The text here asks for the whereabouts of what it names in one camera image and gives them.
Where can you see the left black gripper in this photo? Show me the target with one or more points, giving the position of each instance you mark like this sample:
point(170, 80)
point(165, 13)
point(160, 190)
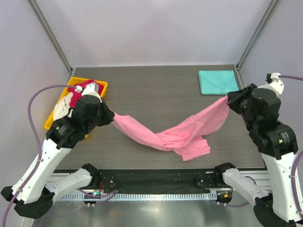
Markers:
point(109, 115)

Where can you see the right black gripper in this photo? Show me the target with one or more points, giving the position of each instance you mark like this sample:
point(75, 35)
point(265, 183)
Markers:
point(234, 97)

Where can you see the pink t shirt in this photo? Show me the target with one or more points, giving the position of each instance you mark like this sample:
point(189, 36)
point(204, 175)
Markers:
point(185, 139)

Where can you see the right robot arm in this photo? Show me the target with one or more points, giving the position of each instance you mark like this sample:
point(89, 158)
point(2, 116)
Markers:
point(259, 108)

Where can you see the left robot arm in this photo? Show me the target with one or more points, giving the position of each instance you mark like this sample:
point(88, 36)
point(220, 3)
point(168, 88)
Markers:
point(33, 195)

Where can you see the folded teal t shirt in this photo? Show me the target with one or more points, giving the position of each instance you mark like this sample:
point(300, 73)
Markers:
point(217, 82)

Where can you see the red t shirt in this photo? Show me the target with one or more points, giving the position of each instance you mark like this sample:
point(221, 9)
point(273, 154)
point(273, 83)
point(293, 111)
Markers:
point(80, 93)

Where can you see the white t shirt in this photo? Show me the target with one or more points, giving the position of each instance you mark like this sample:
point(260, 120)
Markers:
point(61, 109)

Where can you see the yellow plastic bin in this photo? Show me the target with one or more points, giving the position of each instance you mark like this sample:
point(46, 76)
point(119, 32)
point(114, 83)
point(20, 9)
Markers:
point(72, 82)

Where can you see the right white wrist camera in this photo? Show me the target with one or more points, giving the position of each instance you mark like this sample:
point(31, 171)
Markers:
point(274, 83)

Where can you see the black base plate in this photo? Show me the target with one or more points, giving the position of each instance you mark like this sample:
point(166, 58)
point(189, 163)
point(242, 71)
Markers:
point(157, 181)

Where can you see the aluminium front rail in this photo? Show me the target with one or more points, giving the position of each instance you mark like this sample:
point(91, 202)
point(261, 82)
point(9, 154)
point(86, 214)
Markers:
point(261, 178)

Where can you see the slotted cable duct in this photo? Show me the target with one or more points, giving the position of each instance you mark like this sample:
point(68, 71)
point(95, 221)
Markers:
point(78, 196)

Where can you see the right aluminium frame post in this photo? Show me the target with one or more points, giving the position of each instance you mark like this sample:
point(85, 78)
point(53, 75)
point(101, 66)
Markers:
point(273, 4)

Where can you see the aluminium frame post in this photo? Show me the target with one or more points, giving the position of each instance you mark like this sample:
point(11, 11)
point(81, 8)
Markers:
point(43, 22)
point(273, 4)

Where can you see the left aluminium frame post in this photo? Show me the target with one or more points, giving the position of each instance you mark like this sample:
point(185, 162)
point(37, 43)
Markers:
point(43, 22)

